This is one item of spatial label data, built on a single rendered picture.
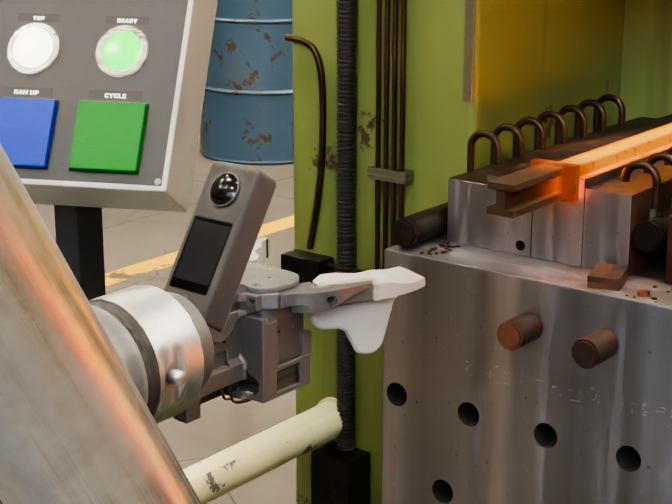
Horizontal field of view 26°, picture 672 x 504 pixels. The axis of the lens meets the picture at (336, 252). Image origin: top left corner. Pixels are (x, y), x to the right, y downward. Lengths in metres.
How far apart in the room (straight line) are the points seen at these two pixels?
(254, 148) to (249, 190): 5.04
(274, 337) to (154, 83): 0.57
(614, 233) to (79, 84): 0.58
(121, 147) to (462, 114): 0.37
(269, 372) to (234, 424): 2.38
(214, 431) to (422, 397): 1.93
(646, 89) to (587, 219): 0.51
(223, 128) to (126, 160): 4.57
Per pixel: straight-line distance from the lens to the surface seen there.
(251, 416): 3.44
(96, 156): 1.52
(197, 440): 3.32
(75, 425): 0.69
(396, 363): 1.46
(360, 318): 1.04
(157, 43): 1.55
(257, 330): 1.00
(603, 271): 1.34
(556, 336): 1.35
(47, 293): 0.66
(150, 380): 0.91
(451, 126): 1.61
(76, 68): 1.57
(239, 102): 6.00
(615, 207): 1.36
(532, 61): 1.68
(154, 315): 0.93
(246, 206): 0.99
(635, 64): 1.87
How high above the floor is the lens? 1.31
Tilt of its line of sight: 16 degrees down
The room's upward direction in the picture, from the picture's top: straight up
